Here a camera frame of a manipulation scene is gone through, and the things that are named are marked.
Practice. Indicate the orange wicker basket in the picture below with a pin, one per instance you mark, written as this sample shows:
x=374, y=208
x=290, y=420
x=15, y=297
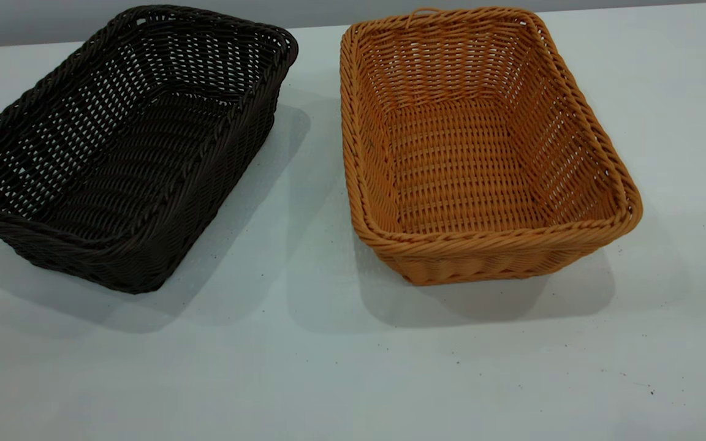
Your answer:
x=482, y=257

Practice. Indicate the black wicker basket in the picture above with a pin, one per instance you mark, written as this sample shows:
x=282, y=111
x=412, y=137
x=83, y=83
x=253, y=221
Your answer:
x=144, y=263

